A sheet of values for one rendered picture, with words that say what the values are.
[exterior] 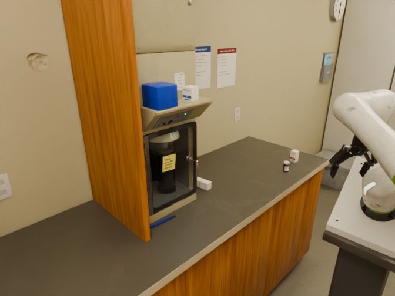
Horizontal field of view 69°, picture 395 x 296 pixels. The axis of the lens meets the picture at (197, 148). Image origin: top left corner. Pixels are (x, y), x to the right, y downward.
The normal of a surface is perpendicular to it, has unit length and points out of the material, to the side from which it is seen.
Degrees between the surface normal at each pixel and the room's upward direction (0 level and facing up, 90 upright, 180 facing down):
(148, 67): 90
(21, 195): 90
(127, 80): 90
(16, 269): 0
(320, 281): 0
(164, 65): 90
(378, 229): 40
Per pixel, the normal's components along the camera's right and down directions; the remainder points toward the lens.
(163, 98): 0.71, 0.26
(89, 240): 0.00, -0.93
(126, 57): -0.71, 0.27
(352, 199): -0.44, -0.53
